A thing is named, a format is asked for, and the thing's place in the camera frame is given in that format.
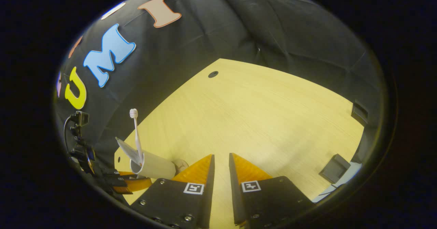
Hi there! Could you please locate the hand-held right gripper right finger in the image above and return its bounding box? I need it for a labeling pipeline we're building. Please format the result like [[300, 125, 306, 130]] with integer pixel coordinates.
[[229, 152, 314, 228]]

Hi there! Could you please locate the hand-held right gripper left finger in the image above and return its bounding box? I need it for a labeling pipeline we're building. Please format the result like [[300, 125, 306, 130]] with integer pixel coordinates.
[[130, 154, 215, 229]]

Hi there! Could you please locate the white toothpaste tube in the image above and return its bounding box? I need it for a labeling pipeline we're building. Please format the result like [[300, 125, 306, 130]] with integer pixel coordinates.
[[115, 137, 142, 166]]

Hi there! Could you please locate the white cup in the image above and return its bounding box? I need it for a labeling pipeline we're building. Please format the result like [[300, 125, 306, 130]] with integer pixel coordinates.
[[130, 149, 177, 180]]

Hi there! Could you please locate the white toothbrush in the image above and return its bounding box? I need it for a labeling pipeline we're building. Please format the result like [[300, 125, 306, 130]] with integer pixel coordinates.
[[129, 108, 144, 164]]

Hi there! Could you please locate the round cork coaster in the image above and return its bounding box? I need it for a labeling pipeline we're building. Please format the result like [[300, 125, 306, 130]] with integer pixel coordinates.
[[172, 159, 189, 175]]

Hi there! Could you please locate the wooden desktop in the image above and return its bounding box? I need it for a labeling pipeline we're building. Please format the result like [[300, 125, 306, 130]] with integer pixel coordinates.
[[114, 58, 364, 229]]

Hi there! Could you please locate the dark grey box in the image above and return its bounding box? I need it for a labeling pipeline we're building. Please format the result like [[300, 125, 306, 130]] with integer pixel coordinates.
[[351, 99, 369, 126], [319, 154, 351, 184]]

